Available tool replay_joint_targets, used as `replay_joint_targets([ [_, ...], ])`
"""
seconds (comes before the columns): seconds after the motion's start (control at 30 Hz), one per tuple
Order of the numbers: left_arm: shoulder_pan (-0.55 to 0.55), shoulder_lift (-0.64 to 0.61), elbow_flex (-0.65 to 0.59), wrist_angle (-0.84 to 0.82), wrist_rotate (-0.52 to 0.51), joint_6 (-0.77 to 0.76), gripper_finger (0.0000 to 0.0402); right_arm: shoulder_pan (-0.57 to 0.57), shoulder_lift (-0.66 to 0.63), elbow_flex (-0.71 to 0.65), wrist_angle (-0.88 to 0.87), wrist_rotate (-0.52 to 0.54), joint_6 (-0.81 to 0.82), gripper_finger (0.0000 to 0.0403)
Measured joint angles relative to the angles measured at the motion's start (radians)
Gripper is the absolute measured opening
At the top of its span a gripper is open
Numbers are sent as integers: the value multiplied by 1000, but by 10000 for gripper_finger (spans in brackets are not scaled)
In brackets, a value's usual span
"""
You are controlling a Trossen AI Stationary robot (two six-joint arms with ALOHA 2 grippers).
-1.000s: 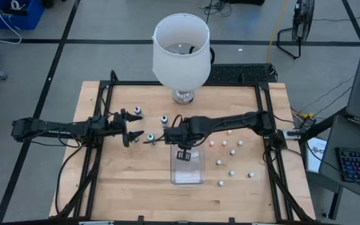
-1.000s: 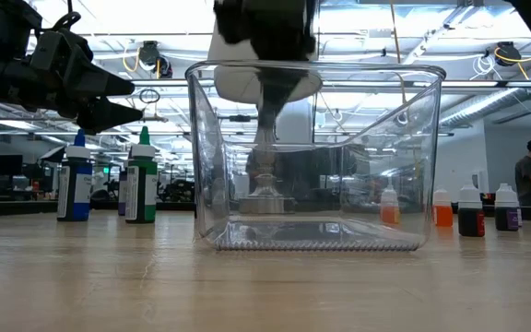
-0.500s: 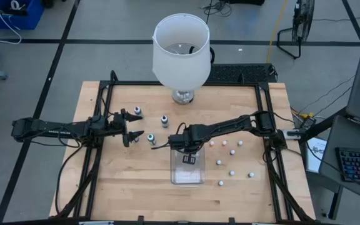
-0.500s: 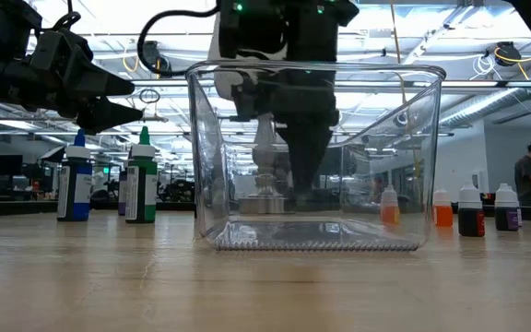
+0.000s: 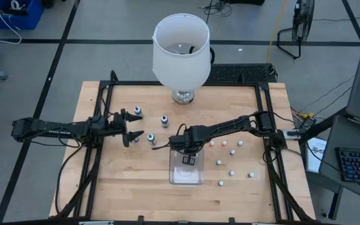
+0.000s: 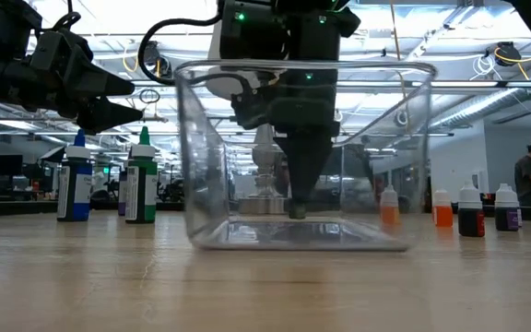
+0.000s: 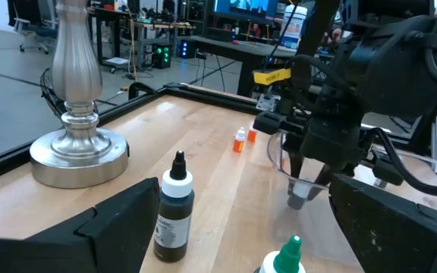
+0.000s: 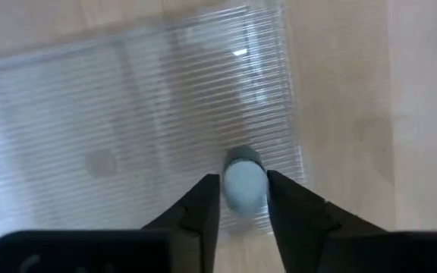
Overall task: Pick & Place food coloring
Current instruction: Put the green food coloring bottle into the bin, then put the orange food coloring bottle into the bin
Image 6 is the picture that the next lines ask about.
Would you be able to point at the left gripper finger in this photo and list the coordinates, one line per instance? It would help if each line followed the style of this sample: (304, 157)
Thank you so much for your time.
(104, 80)
(109, 117)

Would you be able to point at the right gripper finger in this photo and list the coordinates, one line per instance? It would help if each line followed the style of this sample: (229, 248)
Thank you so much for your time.
(303, 161)

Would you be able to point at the large green food coloring bottle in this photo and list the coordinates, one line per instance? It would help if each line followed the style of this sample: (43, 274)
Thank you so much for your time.
(142, 184)

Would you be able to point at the small orange dye bottle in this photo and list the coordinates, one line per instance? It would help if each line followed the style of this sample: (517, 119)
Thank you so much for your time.
(389, 209)
(442, 213)

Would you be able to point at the small dark red dye bottle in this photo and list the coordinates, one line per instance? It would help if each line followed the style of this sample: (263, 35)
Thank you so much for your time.
(471, 216)

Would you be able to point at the small purple dye bottle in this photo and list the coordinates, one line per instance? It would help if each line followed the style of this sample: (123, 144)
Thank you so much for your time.
(506, 214)

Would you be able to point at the large blue food coloring bottle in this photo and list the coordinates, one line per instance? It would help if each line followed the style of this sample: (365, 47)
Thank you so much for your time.
(76, 184)

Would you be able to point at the silver lamp with white shade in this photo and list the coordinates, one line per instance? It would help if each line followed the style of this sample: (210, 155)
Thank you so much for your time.
(265, 175)

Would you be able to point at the dark computer monitor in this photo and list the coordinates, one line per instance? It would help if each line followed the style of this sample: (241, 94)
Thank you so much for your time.
(6, 165)

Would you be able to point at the clear plastic container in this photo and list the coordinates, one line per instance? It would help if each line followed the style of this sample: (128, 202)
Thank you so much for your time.
(210, 184)

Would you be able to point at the silver ventilation duct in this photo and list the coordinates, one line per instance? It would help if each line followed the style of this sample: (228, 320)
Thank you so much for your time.
(473, 108)

